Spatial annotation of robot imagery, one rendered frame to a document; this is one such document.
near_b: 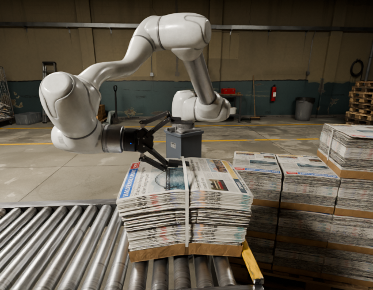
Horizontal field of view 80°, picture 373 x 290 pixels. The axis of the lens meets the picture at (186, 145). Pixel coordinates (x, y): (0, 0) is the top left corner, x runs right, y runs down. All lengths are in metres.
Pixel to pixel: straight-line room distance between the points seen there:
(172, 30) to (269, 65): 7.57
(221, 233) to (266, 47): 7.94
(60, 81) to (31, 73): 8.35
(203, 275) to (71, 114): 0.57
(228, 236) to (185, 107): 0.93
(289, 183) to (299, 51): 7.71
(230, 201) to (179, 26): 0.67
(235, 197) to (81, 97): 0.49
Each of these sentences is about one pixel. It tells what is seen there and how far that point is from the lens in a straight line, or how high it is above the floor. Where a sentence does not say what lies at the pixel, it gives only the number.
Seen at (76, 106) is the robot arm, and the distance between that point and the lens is 0.59.
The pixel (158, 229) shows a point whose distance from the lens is 0.72.
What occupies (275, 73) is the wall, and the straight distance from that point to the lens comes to 8.55.
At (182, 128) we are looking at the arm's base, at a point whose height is 1.03.
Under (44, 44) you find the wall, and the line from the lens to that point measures 8.74.
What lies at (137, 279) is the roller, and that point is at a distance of 0.75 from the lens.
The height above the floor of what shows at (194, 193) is 1.03.
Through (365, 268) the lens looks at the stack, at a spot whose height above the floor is 0.28.
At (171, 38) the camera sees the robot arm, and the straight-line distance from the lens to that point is 0.99.
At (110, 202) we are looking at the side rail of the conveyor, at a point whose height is 0.80.
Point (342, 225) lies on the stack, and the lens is 1.62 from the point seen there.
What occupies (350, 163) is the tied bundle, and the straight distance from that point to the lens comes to 1.47.
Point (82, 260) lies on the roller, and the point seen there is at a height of 0.80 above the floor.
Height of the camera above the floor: 1.35
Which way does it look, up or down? 16 degrees down
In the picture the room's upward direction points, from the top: straight up
